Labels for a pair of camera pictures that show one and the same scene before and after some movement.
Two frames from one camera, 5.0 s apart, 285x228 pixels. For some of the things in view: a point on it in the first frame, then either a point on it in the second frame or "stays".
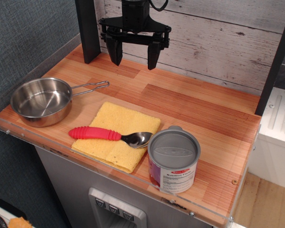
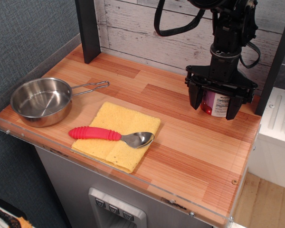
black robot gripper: (135, 24) -> (222, 76)
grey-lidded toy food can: (173, 154) -> (215, 104)
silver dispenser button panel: (111, 211) stays
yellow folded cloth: (109, 116) stays
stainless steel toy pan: (47, 102) stays
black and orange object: (4, 215) stays
